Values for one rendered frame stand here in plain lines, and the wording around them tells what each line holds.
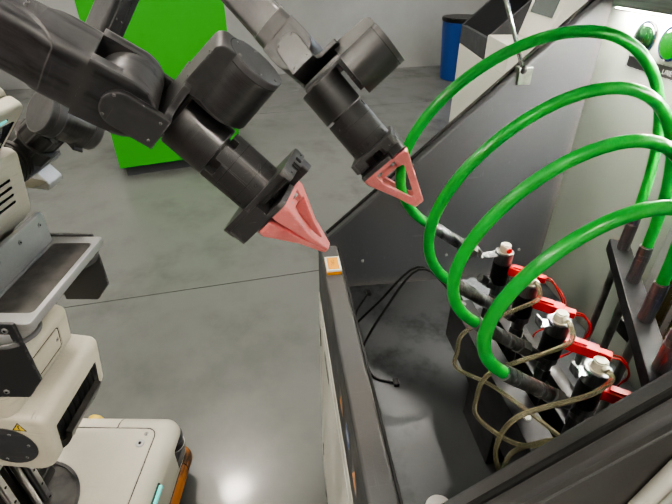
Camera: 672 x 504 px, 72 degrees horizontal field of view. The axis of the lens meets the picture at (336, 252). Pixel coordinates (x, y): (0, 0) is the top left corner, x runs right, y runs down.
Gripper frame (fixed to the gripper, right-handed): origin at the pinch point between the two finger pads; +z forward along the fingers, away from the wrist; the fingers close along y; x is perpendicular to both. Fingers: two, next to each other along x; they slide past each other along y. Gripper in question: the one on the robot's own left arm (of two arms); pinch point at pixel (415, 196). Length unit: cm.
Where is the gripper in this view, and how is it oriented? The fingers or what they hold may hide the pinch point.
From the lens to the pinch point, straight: 64.7
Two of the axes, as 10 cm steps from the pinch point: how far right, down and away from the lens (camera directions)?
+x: -7.4, 6.0, 3.1
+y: 1.0, -3.6, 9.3
